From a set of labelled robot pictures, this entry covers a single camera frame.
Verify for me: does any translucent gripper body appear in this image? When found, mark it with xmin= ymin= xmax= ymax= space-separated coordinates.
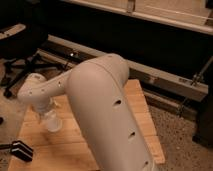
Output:
xmin=36 ymin=99 xmax=59 ymax=122

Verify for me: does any white ceramic cup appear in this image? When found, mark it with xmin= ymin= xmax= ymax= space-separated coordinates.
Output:
xmin=44 ymin=111 xmax=62 ymax=132

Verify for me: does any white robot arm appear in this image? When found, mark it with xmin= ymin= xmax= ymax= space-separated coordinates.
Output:
xmin=18 ymin=53 xmax=159 ymax=171

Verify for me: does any black white eraser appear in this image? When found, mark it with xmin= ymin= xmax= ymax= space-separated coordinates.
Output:
xmin=10 ymin=140 xmax=34 ymax=162

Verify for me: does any wooden board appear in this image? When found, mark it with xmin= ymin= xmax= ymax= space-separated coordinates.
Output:
xmin=8 ymin=79 xmax=165 ymax=171

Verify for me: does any black office chair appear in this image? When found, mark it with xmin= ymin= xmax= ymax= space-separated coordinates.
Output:
xmin=0 ymin=0 xmax=61 ymax=98

